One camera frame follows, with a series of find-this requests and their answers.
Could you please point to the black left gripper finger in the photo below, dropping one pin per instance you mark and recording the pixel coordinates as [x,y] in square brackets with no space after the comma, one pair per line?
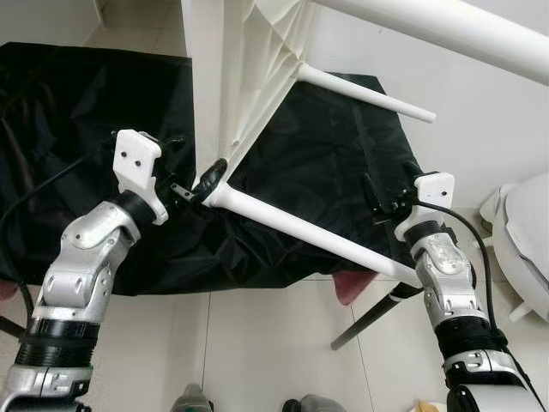
[210,180]
[171,139]

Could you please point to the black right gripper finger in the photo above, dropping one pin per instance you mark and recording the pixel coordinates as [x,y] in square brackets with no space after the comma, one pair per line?
[371,193]

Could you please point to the white plastic table leg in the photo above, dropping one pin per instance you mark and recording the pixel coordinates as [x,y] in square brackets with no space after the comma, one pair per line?
[463,34]
[300,227]
[369,90]

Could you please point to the white plastic table top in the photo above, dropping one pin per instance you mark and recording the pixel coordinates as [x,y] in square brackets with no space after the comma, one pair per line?
[214,69]

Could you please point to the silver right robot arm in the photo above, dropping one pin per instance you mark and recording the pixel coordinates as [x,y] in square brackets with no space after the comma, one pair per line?
[446,275]

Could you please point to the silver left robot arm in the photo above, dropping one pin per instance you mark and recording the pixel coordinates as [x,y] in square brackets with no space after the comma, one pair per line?
[77,257]

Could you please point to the black table cloth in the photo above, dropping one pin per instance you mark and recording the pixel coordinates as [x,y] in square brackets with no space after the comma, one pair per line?
[326,172]

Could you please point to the white dome litter box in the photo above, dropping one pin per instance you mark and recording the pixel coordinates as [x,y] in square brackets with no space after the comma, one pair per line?
[523,240]

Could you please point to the yellow cloth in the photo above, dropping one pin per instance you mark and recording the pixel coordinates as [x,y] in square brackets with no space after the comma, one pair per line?
[431,406]

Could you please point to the robot right leg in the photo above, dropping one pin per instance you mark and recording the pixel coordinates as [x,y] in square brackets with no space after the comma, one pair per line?
[316,404]

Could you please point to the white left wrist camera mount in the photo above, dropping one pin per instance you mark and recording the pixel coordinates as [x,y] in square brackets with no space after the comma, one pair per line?
[137,159]

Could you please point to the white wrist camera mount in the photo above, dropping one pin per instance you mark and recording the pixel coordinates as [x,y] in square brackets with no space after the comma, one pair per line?
[137,159]
[433,189]

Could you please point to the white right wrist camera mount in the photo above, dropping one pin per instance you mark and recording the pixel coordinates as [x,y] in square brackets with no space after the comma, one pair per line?
[433,189]

